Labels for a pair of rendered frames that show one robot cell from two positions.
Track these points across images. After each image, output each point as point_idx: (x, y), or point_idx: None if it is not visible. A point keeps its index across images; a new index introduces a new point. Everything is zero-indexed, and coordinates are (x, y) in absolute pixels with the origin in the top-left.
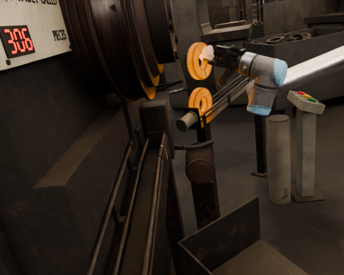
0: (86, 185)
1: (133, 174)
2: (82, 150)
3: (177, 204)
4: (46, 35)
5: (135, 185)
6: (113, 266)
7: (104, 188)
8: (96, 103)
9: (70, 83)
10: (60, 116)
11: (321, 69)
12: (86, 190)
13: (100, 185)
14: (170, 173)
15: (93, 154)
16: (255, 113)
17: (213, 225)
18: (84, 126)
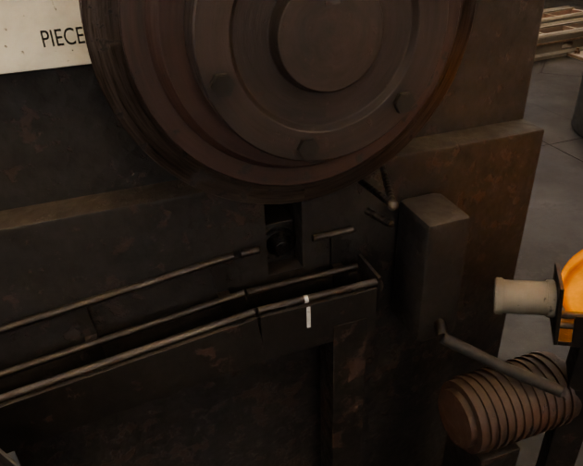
0: None
1: (240, 300)
2: (37, 216)
3: (332, 413)
4: (15, 39)
5: (169, 316)
6: (42, 374)
7: (66, 282)
8: None
9: (107, 110)
10: (47, 155)
11: None
12: None
13: (52, 275)
14: (330, 354)
15: (45, 230)
16: None
17: None
18: (132, 182)
